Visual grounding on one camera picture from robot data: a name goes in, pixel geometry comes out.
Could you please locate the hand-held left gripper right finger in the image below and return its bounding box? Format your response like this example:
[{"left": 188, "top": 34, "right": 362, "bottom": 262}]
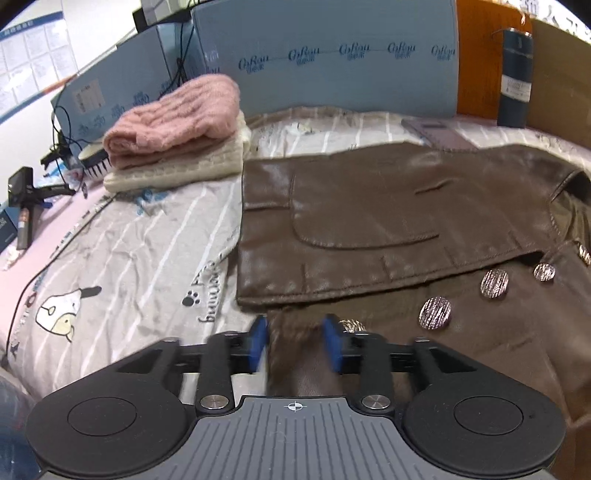
[{"left": 322, "top": 314, "right": 477, "bottom": 411}]

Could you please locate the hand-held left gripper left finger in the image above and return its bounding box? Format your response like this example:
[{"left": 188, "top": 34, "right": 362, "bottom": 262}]
[{"left": 113, "top": 315, "right": 269, "bottom": 412}]

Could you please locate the brown leather jacket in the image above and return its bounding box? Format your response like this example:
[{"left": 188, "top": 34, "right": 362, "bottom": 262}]
[{"left": 236, "top": 141, "right": 591, "bottom": 480}]

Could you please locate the striped cartoon bed sheet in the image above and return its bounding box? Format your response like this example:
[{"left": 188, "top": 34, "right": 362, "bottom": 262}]
[{"left": 6, "top": 107, "right": 591, "bottom": 401}]

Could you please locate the cream folded sweater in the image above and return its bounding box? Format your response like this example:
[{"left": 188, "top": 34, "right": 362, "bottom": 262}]
[{"left": 102, "top": 111, "right": 252, "bottom": 193}]

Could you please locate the pink folded sweater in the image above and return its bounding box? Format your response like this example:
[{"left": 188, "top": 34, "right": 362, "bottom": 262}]
[{"left": 102, "top": 75, "right": 242, "bottom": 169}]

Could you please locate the pink bed mat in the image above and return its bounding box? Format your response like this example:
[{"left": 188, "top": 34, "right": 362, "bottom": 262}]
[{"left": 0, "top": 174, "right": 116, "bottom": 352}]

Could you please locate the black hair brush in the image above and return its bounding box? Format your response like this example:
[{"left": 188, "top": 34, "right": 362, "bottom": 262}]
[{"left": 78, "top": 142, "right": 113, "bottom": 181}]

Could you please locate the small blue box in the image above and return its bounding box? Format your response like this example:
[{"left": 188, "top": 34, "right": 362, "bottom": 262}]
[{"left": 0, "top": 208, "right": 17, "bottom": 254}]

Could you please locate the large blue foam board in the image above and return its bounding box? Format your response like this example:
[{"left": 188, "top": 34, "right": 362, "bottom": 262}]
[{"left": 190, "top": 0, "right": 459, "bottom": 119}]

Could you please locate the small blue foam board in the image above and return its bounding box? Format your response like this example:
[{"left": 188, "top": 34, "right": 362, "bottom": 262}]
[{"left": 50, "top": 20, "right": 208, "bottom": 147}]

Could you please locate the dark blue thermos bottle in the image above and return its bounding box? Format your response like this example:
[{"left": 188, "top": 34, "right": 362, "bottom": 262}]
[{"left": 491, "top": 28, "right": 534, "bottom": 129}]

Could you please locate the orange board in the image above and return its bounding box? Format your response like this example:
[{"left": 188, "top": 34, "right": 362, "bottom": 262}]
[{"left": 455, "top": 0, "right": 533, "bottom": 120}]

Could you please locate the cardboard box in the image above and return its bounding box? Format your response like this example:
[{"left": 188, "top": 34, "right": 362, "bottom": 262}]
[{"left": 525, "top": 17, "right": 591, "bottom": 149}]

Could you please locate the wall poster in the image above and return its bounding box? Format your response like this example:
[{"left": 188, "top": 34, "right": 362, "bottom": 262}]
[{"left": 0, "top": 0, "right": 82, "bottom": 124}]

